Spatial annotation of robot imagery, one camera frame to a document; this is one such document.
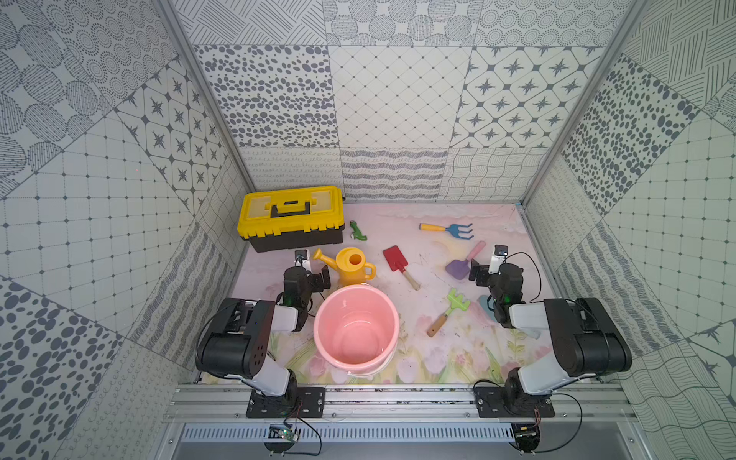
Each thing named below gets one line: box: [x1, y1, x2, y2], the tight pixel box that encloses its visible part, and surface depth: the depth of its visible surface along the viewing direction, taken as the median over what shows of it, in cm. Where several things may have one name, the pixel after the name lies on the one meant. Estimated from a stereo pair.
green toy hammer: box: [348, 220, 368, 241], surface depth 111 cm
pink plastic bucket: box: [313, 282, 401, 378], surface depth 76 cm
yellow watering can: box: [312, 247, 377, 286], surface depth 92 cm
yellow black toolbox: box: [237, 185, 346, 253], surface depth 97 cm
